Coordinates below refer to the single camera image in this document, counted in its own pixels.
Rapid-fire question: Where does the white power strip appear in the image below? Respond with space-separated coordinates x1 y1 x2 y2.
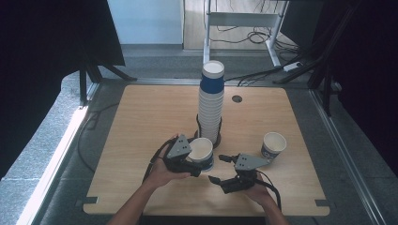
283 61 304 73

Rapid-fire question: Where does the white metal desk frame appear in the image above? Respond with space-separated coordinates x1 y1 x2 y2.
203 0 289 68

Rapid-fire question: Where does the person's right hand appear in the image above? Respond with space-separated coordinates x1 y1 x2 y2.
243 174 276 207

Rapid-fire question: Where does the black cup holder stand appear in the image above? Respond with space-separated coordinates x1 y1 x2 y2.
194 113 223 150

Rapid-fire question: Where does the aluminium floor rail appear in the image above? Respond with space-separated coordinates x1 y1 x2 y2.
308 88 389 225

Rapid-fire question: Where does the stack of paper cups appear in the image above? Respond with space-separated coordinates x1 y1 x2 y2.
197 60 225 144

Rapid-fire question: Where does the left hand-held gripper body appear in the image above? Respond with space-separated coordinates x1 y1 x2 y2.
162 134 201 176

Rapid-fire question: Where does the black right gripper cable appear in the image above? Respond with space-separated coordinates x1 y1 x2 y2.
255 170 283 211

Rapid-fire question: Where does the person's left hand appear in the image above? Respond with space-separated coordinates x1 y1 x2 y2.
144 133 191 190

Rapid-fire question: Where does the black curtain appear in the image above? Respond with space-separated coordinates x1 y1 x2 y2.
313 0 398 177
0 0 126 179

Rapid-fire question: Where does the blue and white paper cup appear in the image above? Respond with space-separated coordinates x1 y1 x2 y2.
187 137 215 173
261 131 287 161

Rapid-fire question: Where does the bundle of black floor cables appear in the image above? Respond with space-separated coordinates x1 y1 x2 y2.
209 24 301 54

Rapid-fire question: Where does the black metal stand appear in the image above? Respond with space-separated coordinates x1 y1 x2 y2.
272 0 360 117

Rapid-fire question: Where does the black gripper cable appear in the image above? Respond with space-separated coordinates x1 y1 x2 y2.
142 137 189 184
255 170 283 211

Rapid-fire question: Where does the thin black floor cable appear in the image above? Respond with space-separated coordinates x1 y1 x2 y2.
76 102 120 173

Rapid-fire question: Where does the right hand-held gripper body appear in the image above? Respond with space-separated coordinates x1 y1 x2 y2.
220 153 271 195

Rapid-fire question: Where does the black tripod stand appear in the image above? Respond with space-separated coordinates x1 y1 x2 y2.
78 51 139 106

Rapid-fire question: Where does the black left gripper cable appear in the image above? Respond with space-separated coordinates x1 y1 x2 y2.
142 137 189 184

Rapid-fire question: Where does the white wall panel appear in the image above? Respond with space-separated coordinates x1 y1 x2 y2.
106 0 185 45

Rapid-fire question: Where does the black power cable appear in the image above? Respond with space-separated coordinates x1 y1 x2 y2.
223 67 286 87

